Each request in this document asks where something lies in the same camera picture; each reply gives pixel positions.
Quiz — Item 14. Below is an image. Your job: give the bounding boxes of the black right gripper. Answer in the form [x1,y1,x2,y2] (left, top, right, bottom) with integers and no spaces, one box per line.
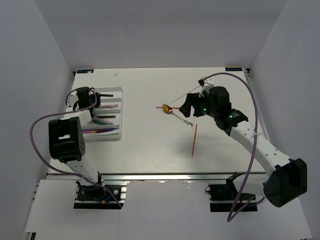
[178,90,218,119]

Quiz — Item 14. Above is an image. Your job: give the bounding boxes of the white chopstick long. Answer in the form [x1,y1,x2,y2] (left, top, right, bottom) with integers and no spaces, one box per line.
[170,85,201,103]

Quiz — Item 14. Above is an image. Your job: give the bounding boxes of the knife with teal handle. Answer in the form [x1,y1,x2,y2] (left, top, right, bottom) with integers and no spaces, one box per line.
[92,118,113,125]

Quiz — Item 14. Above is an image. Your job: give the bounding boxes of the silver spoon iridescent handle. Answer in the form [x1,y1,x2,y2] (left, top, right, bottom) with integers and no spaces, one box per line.
[162,104,194,128]

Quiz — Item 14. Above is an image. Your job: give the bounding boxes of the gold spoon pink handle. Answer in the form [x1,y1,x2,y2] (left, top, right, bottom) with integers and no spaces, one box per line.
[99,104,119,109]

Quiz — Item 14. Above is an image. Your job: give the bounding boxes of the orange chopstick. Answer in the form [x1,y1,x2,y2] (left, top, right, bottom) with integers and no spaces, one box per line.
[155,106,179,110]
[191,123,198,157]

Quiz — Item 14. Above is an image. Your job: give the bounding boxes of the silver spoon patterned handle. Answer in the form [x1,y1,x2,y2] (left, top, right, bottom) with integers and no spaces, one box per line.
[100,93,114,98]

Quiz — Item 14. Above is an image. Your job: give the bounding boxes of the fork with pink handle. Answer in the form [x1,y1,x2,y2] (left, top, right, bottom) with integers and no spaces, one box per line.
[94,117,114,125]

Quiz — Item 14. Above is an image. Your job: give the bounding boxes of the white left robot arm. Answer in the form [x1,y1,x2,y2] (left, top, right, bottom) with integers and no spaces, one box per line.
[48,87,106,200]

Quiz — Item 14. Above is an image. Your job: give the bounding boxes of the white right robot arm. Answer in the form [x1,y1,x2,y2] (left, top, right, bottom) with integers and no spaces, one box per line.
[179,86,307,208]

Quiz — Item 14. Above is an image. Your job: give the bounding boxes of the blue label sticker left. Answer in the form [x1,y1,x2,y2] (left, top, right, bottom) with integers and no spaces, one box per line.
[76,69,94,74]

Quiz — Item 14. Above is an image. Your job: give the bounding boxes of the blue label sticker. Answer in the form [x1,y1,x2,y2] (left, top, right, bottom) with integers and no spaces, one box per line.
[76,69,94,74]
[225,67,243,72]

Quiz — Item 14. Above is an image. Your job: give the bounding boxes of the white divided cutlery tray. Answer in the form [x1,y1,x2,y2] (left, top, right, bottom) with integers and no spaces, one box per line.
[82,87,124,141]

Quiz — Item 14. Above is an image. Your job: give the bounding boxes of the iridescent rainbow knife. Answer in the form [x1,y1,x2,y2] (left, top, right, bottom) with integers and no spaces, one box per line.
[82,128,118,134]

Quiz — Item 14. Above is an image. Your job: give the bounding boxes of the blue label sticker right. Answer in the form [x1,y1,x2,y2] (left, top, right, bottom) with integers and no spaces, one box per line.
[225,67,243,72]

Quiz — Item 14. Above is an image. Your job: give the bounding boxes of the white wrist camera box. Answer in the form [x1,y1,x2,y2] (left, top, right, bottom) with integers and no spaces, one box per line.
[198,77,215,96]

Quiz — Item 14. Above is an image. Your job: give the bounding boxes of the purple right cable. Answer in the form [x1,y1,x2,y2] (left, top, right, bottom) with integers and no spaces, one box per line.
[197,72,266,223]

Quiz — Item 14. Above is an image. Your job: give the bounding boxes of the aluminium table frame rail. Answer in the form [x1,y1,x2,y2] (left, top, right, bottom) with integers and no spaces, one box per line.
[243,67,286,181]

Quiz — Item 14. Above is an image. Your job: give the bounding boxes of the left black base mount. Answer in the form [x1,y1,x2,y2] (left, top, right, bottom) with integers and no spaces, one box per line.
[73,180,127,210]

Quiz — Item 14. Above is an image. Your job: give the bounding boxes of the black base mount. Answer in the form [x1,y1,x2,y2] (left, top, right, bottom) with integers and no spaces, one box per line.
[73,180,127,210]
[204,172,258,213]

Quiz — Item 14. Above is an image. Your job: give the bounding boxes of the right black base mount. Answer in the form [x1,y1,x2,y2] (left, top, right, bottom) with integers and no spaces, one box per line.
[204,172,258,213]

